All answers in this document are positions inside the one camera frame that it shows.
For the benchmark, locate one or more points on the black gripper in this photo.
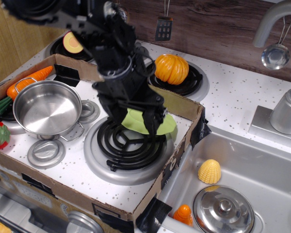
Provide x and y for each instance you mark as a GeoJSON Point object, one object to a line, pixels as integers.
{"type": "Point", "coordinates": [125, 86]}

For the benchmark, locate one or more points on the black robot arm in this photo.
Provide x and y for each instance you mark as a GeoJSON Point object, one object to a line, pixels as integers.
{"type": "Point", "coordinates": [106, 37]}

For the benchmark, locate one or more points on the stainless steel pot lid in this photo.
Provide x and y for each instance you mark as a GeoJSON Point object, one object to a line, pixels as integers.
{"type": "Point", "coordinates": [221, 209]}

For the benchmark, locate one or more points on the green plastic plate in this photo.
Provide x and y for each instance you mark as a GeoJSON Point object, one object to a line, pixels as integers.
{"type": "Point", "coordinates": [134, 121]}

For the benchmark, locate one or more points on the middle silver stove knob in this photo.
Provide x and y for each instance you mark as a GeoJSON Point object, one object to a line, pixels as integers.
{"type": "Point", "coordinates": [90, 111]}

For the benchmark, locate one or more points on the silver stove knob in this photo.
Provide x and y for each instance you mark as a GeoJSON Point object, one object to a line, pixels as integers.
{"type": "Point", "coordinates": [90, 111]}
{"type": "Point", "coordinates": [46, 154]}

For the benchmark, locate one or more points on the front right black burner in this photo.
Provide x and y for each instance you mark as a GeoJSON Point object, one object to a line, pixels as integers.
{"type": "Point", "coordinates": [124, 157]}

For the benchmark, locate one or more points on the black burner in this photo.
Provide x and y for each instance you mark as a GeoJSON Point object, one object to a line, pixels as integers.
{"type": "Point", "coordinates": [124, 157]}
{"type": "Point", "coordinates": [195, 86]}
{"type": "Point", "coordinates": [57, 47]}
{"type": "Point", "coordinates": [7, 116]}

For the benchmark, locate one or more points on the orange toy pumpkin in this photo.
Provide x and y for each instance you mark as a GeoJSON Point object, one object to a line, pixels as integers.
{"type": "Point", "coordinates": [171, 69]}

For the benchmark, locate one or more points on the back right black burner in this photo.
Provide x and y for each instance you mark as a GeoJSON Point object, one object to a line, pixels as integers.
{"type": "Point", "coordinates": [195, 86]}

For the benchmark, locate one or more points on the hanging silver spatula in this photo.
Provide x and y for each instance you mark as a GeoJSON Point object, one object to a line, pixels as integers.
{"type": "Point", "coordinates": [164, 25]}

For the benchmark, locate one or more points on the yellow toy corn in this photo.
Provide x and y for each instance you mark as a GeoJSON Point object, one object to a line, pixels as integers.
{"type": "Point", "coordinates": [210, 172]}

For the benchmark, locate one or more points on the halved purple toy fruit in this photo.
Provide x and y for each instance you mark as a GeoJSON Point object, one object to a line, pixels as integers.
{"type": "Point", "coordinates": [71, 44]}

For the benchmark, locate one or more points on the front silver stove knob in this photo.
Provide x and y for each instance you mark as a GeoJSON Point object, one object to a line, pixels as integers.
{"type": "Point", "coordinates": [46, 154]}

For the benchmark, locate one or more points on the back left black burner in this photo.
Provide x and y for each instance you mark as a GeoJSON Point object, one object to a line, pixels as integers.
{"type": "Point", "coordinates": [57, 47]}

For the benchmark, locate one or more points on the small orange toy vegetable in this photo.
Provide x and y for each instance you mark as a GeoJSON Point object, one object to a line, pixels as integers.
{"type": "Point", "coordinates": [184, 215]}

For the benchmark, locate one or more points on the silver oven front knob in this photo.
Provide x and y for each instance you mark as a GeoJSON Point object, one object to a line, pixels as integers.
{"type": "Point", "coordinates": [81, 223]}

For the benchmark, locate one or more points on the front left black burner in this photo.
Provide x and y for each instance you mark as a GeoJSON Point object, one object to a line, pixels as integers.
{"type": "Point", "coordinates": [7, 116]}

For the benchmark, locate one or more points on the orange toy carrot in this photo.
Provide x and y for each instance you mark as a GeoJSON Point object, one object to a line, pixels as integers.
{"type": "Point", "coordinates": [14, 89]}

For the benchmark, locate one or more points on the brown cardboard fence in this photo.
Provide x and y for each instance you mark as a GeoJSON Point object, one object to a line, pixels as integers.
{"type": "Point", "coordinates": [71, 185]}

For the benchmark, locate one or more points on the silver toy faucet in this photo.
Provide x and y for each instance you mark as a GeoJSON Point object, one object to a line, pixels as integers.
{"type": "Point", "coordinates": [273, 125]}

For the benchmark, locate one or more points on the silver toy sink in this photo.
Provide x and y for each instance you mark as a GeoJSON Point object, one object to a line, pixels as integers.
{"type": "Point", "coordinates": [259, 172]}

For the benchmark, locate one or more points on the hanging silver ladle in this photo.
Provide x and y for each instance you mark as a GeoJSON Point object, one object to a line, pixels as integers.
{"type": "Point", "coordinates": [276, 56]}

